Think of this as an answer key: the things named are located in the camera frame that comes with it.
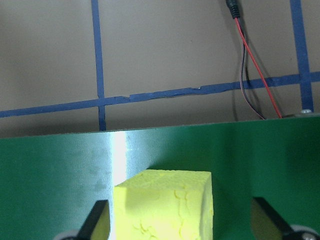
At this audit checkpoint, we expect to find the yellow foam block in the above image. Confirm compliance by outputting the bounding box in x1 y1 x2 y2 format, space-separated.
91 169 215 240

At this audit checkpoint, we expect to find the green conveyor belt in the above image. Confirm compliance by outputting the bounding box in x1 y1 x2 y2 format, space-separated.
0 116 320 240

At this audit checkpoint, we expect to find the red and black cable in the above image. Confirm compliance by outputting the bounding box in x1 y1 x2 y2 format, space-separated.
224 0 283 120

